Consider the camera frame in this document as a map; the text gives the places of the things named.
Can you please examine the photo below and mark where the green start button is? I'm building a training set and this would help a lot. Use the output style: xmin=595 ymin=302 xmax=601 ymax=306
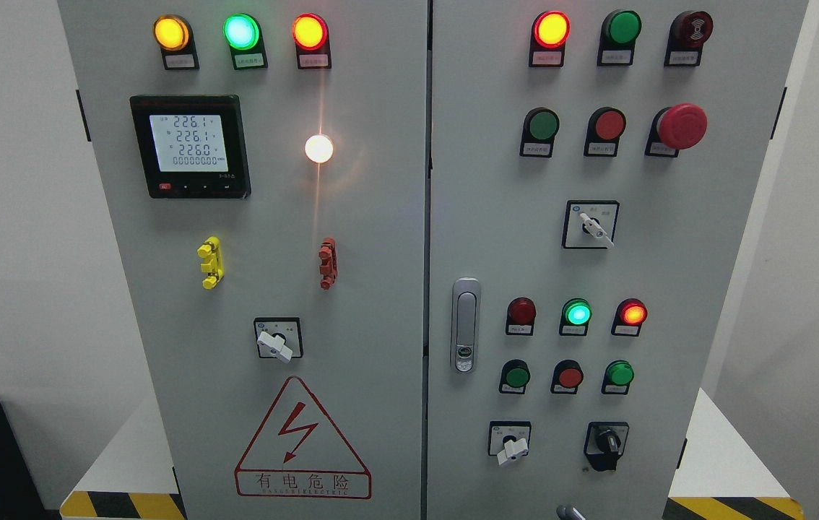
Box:
xmin=498 ymin=359 xmax=531 ymax=394

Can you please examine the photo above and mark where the green push button upper row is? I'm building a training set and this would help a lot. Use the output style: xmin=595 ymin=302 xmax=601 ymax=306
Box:
xmin=519 ymin=108 xmax=560 ymax=158

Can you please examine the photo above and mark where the red push button lower middle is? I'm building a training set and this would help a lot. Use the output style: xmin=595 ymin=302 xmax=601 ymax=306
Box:
xmin=550 ymin=359 xmax=584 ymax=395

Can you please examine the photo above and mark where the green push button lower right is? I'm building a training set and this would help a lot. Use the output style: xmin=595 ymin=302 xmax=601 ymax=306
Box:
xmin=601 ymin=360 xmax=636 ymax=395

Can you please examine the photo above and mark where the red push button upper row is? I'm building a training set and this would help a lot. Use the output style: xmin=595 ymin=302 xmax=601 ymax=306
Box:
xmin=584 ymin=106 xmax=626 ymax=157

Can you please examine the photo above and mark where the red emergency stop mushroom button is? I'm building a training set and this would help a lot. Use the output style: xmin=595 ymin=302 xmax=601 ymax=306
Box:
xmin=645 ymin=103 xmax=708 ymax=158

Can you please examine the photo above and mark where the red test terminal block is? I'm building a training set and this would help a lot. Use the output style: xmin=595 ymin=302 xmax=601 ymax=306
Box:
xmin=318 ymin=237 xmax=338 ymax=290

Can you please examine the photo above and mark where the red indicator light lower left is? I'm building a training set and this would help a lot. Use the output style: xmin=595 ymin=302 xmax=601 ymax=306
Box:
xmin=506 ymin=297 xmax=537 ymax=336

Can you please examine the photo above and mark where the red indicator light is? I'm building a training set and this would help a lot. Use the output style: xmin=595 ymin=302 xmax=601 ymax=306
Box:
xmin=529 ymin=10 xmax=571 ymax=68
xmin=292 ymin=13 xmax=332 ymax=69
xmin=611 ymin=298 xmax=649 ymax=338
xmin=506 ymin=297 xmax=537 ymax=336

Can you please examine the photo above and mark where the white glowing indicator light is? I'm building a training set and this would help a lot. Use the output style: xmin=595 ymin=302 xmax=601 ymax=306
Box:
xmin=304 ymin=133 xmax=334 ymax=165

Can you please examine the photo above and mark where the grey cabinet left door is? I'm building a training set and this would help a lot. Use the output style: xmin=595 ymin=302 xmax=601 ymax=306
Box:
xmin=58 ymin=1 xmax=428 ymax=519

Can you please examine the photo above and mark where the grey cabinet door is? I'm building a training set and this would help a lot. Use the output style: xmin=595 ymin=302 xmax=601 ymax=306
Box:
xmin=427 ymin=1 xmax=807 ymax=519
xmin=58 ymin=1 xmax=428 ymax=519

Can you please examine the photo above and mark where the green indicator light lower middle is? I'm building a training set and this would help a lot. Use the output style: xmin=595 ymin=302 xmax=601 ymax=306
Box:
xmin=558 ymin=298 xmax=592 ymax=337

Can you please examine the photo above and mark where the green indicator light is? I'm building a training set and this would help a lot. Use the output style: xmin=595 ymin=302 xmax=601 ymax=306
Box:
xmin=558 ymin=298 xmax=592 ymax=337
xmin=222 ymin=13 xmax=268 ymax=70
xmin=597 ymin=9 xmax=643 ymax=66

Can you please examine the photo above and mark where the yellow test terminal block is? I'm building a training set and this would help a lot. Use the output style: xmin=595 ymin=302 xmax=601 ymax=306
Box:
xmin=197 ymin=235 xmax=225 ymax=290

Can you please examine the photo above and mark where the grey cabinet right door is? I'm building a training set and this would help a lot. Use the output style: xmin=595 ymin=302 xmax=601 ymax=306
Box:
xmin=427 ymin=1 xmax=807 ymax=519

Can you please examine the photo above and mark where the red electric hazard warning sticker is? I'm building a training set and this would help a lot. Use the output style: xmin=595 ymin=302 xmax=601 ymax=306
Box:
xmin=234 ymin=376 xmax=372 ymax=500

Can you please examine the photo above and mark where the red indicator light lower right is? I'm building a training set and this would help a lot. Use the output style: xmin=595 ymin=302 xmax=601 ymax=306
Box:
xmin=611 ymin=298 xmax=649 ymax=338

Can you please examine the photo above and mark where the black digital power meter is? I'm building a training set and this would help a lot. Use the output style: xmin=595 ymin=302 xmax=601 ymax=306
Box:
xmin=129 ymin=95 xmax=251 ymax=199

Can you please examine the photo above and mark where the red indicator light top left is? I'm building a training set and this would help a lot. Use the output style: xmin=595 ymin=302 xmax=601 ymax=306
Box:
xmin=292 ymin=13 xmax=332 ymax=69

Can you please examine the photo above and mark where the red indicator light top right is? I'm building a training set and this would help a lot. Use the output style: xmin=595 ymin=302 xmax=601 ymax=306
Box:
xmin=529 ymin=10 xmax=571 ymax=68

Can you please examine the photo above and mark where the green indicator light top left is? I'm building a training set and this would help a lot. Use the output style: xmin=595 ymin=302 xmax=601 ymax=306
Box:
xmin=222 ymin=13 xmax=268 ymax=70

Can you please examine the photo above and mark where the green indicator light top right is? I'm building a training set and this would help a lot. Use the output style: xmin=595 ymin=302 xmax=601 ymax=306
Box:
xmin=597 ymin=9 xmax=643 ymax=66

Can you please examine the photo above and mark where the yellow indicator light top left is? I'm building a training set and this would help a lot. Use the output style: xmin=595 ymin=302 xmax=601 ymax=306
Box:
xmin=152 ymin=14 xmax=199 ymax=70

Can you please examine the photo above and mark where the red black buzzer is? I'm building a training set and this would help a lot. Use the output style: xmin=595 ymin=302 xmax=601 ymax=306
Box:
xmin=664 ymin=11 xmax=714 ymax=68

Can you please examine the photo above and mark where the silver door lock handle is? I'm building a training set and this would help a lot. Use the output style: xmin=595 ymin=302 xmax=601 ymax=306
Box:
xmin=450 ymin=277 xmax=481 ymax=374

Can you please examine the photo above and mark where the white selector switch left door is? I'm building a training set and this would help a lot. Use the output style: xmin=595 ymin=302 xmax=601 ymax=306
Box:
xmin=253 ymin=317 xmax=303 ymax=363

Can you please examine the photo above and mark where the white selector switch upper right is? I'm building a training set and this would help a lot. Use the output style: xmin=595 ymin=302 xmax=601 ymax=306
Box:
xmin=562 ymin=200 xmax=620 ymax=250

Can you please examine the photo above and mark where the white selector switch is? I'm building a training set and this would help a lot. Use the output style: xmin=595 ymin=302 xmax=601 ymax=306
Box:
xmin=562 ymin=200 xmax=620 ymax=250
xmin=487 ymin=420 xmax=532 ymax=468

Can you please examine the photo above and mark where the white selector switch bottom left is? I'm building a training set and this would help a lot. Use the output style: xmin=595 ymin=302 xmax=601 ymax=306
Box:
xmin=487 ymin=420 xmax=532 ymax=468

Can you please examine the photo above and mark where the black selector switch bottom right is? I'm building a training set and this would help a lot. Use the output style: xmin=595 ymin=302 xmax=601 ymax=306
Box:
xmin=584 ymin=422 xmax=630 ymax=472

